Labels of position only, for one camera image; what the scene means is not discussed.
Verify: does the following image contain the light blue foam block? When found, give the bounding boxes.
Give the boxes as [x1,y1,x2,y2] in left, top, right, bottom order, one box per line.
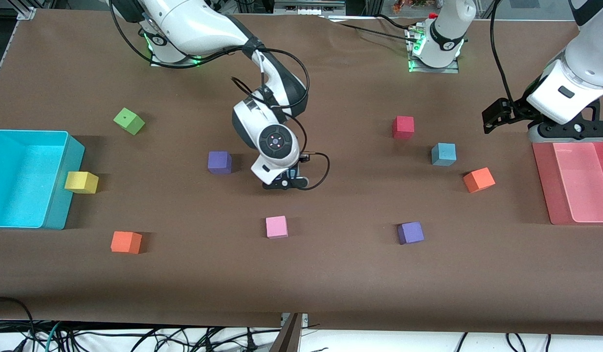
[431,143,457,167]

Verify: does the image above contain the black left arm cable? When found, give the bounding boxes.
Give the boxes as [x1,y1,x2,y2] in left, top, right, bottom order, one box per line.
[490,0,519,108]

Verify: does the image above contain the black floor cable loop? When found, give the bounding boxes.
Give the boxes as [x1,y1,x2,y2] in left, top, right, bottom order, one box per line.
[0,297,35,352]

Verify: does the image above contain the light pink foam block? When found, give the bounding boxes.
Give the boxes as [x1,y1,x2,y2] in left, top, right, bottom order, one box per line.
[266,216,289,240]

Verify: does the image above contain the orange foam block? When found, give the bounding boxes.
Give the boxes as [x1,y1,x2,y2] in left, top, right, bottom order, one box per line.
[463,167,496,194]
[111,231,143,255]

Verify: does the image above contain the brown table cover sheet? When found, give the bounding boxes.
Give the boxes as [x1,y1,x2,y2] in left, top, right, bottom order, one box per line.
[0,9,603,338]

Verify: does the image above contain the yellow foam block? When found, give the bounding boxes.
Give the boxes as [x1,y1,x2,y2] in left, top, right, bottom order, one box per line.
[64,171,99,195]

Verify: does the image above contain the teal floor cable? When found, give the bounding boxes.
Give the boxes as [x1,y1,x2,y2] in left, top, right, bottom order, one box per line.
[45,320,65,352]

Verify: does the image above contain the pink plastic bin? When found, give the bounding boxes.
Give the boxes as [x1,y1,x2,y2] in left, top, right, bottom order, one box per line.
[532,137,603,226]

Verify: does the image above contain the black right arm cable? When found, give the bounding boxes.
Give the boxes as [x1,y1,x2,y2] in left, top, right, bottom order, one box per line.
[109,0,330,191]

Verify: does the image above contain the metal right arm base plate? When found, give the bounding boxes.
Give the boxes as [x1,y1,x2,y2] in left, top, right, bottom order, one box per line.
[150,51,202,67]

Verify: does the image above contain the green foam block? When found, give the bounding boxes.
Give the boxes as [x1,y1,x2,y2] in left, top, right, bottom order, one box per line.
[113,108,146,136]

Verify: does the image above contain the grey metal table bracket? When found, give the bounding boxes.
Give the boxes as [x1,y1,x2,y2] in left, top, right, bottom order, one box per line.
[269,313,309,352]

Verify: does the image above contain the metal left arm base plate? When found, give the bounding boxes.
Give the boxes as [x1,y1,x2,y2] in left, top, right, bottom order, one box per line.
[408,29,461,74]

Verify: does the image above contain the black cable across table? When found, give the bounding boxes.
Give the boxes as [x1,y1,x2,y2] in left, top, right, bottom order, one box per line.
[326,14,419,42]

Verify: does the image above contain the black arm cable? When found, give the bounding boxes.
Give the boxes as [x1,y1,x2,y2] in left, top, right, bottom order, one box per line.
[109,0,330,191]
[490,0,519,108]

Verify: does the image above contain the cyan plastic bin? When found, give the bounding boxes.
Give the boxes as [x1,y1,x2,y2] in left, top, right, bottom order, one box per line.
[0,130,86,230]

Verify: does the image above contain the red foam block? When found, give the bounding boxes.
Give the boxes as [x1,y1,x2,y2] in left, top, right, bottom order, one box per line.
[392,116,415,140]

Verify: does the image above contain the grey power strip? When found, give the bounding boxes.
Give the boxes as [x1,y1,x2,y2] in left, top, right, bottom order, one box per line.
[274,0,346,16]

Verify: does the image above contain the blue violet foam block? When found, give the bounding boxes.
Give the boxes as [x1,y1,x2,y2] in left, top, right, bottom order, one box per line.
[207,151,233,175]
[397,221,425,245]

